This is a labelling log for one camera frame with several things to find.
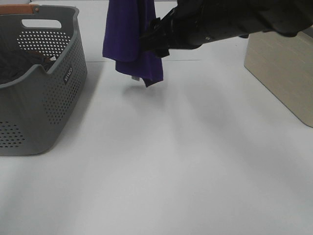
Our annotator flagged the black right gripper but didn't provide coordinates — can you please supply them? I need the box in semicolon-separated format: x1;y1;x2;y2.
139;0;203;58

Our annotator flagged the purple towel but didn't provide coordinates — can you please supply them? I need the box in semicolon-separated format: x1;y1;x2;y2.
102;0;163;87

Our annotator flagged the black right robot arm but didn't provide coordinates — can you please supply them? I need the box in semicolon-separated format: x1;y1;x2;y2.
140;0;313;58

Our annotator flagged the beige storage box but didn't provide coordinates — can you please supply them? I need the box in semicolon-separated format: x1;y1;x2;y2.
244;32;313;127

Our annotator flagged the grey perforated plastic basket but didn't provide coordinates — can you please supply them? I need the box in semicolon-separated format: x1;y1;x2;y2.
0;5;88;156

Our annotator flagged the dark grey cloth in basket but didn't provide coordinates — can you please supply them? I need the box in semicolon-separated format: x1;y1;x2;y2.
0;49;56;85

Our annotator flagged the brown basket handle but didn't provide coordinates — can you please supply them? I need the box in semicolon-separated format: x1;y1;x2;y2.
0;4;39;15

